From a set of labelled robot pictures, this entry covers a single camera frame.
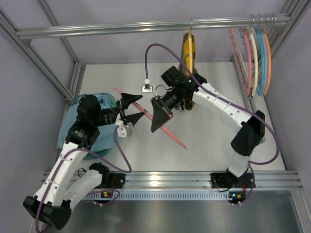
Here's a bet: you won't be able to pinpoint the aluminium frame left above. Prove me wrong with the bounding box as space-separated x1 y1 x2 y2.
0 0 82 100

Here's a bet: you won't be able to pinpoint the teal plastic basket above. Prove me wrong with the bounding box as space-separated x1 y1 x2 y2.
69 92 117 157

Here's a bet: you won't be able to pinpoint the aluminium frame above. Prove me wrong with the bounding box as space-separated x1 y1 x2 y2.
259 0 311 172
0 0 82 100

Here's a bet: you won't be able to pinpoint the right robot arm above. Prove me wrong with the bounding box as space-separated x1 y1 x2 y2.
150 66 265 178

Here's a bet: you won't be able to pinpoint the pink empty hanger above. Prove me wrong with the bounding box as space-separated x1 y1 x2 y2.
242 29 252 97

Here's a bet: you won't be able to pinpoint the coloured spiral hanger rack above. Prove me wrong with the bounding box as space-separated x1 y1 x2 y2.
228 28 248 86

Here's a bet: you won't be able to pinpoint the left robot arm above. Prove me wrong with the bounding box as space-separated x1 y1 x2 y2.
23 93 144 230

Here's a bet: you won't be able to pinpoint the orange empty hanger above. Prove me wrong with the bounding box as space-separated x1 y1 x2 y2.
264 33 272 95

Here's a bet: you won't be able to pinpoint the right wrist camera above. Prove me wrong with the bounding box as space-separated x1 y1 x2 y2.
141 78 154 93

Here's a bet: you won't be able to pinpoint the light blue trousers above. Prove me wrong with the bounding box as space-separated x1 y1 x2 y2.
57 93 116 156

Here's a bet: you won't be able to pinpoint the metal hanging rail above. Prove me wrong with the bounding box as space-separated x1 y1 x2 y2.
16 14 291 39

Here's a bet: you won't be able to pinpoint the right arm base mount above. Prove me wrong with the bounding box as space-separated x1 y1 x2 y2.
210 172 233 191

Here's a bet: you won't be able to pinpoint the cream empty hanger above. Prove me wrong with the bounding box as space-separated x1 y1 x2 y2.
248 28 259 96

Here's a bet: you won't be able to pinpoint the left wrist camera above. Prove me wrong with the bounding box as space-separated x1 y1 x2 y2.
115 119 133 138

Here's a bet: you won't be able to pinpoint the pink clothes hanger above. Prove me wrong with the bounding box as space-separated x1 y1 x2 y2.
113 87 188 150

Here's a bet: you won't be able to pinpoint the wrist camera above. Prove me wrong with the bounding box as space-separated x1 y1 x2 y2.
141 78 154 93
115 119 133 138

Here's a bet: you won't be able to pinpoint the camouflage yellow trousers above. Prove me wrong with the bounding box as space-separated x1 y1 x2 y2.
181 32 197 111

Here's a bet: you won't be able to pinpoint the aluminium frame right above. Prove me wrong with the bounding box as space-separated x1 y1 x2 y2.
259 0 311 172

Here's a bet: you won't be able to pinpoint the teal empty hanger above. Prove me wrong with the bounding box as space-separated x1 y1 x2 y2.
255 28 267 96

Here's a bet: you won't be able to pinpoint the slotted cable duct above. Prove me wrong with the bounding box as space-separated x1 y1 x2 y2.
83 190 243 201

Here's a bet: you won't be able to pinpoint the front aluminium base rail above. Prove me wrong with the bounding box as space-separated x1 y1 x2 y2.
123 170 303 190

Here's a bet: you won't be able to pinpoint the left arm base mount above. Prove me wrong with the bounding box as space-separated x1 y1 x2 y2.
106 172 126 189

